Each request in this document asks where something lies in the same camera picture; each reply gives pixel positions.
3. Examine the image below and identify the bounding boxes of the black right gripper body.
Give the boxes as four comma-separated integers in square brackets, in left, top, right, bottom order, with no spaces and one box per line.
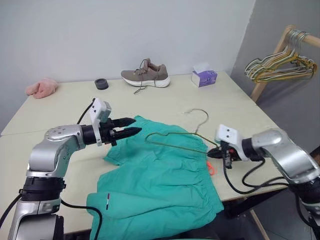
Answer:
[219,140,239,170]

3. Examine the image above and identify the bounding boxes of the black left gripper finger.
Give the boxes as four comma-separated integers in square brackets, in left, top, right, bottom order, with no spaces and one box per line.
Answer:
[113,126,143,139]
[115,117,137,127]

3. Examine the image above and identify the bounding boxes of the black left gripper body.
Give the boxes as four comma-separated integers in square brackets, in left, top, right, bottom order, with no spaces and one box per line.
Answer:
[99,118,121,147]

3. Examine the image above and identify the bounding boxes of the thin wire hanger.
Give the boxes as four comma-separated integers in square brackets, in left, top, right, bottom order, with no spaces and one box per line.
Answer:
[145,107,221,154]

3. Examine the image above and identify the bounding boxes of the green shorts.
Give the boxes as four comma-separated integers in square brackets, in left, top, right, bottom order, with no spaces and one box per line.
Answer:
[86,114,225,240]

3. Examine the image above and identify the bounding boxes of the orange plastic tag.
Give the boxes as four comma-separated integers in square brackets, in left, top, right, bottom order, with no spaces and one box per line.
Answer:
[206,160,218,176]

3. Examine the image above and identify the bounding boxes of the brown sneaker white sole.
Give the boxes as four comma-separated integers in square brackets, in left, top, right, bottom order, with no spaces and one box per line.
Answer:
[120,57,172,95]

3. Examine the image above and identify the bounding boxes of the purple tissue box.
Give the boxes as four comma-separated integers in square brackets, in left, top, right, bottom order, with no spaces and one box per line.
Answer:
[191,62,218,88]

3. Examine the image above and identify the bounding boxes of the wooden leg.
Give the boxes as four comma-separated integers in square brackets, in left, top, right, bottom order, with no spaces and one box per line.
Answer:
[249,208,268,240]

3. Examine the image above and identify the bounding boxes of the wooden clothes rack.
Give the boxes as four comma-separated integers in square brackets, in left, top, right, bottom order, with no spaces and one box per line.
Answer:
[250,24,320,102]

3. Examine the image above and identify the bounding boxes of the pink fluffy slipper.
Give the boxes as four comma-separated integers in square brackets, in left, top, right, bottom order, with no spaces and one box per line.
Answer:
[25,77,60,100]

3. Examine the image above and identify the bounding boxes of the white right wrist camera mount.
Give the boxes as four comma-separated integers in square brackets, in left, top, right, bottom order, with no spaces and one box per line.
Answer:
[215,123,250,161]

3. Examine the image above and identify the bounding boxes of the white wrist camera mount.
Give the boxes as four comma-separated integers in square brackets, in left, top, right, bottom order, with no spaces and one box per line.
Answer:
[215,123,250,161]
[88,97,114,147]

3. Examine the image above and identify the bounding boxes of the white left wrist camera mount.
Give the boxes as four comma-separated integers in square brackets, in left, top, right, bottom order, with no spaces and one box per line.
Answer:
[88,97,114,147]

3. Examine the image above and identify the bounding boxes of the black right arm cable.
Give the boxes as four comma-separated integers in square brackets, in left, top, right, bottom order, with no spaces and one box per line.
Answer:
[222,157,292,196]

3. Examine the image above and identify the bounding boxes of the black round rubber ring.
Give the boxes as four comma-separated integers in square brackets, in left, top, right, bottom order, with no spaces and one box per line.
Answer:
[94,78,110,91]

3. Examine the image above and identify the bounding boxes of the black table frame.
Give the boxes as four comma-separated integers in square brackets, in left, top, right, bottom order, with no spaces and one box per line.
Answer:
[223,185,289,219]

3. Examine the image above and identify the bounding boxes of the silver wire hanger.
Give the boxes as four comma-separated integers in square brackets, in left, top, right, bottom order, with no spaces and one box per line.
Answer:
[249,29,315,80]

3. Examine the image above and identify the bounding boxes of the bunch of hanging wire hangers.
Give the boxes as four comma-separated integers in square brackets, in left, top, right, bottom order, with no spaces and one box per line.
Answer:
[251,31,318,84]

